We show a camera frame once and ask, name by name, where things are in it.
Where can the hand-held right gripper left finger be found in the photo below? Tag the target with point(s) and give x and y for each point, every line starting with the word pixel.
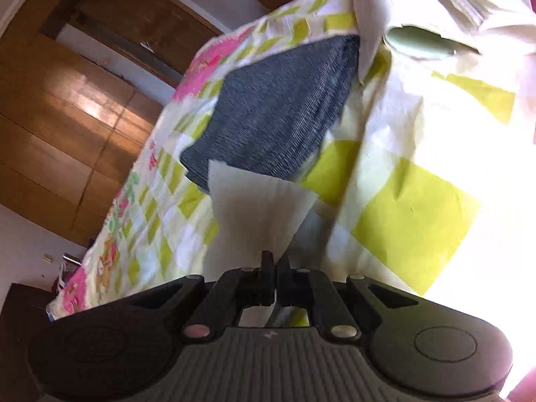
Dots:
pixel 266 289

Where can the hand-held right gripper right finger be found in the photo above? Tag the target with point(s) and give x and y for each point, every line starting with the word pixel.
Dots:
pixel 287 289

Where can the grey pants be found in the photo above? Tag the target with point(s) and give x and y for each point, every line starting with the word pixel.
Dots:
pixel 259 209

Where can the checked patchwork quilt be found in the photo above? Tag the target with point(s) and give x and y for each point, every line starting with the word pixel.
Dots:
pixel 398 217

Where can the dark wooden cabinet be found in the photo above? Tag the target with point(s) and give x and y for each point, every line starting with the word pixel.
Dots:
pixel 21 322

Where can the brown wooden wardrobe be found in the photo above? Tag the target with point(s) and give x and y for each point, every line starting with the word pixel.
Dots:
pixel 71 104

